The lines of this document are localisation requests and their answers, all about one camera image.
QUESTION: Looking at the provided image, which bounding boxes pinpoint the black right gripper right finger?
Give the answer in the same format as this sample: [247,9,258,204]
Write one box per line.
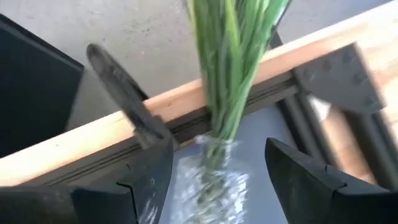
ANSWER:
[264,138,398,224]

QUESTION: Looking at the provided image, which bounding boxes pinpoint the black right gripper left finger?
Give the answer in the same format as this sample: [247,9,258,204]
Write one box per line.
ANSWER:
[0,138,174,224]

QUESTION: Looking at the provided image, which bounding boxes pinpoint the clear cut-glass vase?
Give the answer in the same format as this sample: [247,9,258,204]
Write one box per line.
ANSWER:
[169,135,249,224]

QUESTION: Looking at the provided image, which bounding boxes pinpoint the white flower bunch green stems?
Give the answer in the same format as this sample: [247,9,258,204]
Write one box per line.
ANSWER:
[185,0,292,175]

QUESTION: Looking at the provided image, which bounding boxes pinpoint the grey corner gusset plate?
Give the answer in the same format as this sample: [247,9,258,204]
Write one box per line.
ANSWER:
[294,42,386,114]

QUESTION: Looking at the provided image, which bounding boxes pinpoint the black upright bracket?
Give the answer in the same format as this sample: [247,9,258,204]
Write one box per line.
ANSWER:
[86,42,170,149]

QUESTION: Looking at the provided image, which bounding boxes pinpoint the black aluminium table frame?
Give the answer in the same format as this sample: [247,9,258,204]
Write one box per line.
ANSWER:
[18,30,398,191]

